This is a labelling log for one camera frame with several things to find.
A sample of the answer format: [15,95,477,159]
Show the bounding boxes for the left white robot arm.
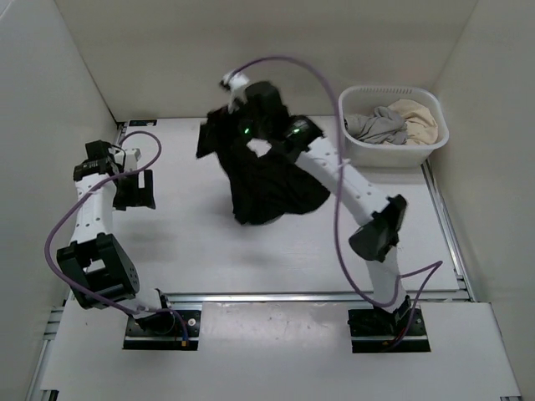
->
[45,140,176,334]

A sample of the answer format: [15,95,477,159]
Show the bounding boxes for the beige garment in basket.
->
[388,99,438,145]

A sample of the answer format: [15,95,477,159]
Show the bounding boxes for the white plastic laundry basket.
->
[339,85,449,168]

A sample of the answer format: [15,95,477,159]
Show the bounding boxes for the dark label sticker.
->
[128,119,158,127]

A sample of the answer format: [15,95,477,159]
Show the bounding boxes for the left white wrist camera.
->
[123,148,141,171]

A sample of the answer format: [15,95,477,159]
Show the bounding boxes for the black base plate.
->
[123,306,201,351]
[348,307,431,354]

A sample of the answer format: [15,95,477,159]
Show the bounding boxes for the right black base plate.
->
[348,307,431,354]

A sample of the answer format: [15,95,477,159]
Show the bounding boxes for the grey garment in basket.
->
[344,106,407,145]

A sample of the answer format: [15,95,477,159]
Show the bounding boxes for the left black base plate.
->
[123,306,201,351]

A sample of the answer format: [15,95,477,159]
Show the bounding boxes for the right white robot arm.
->
[242,81,410,334]

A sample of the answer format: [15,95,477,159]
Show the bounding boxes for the black trousers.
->
[196,106,330,226]

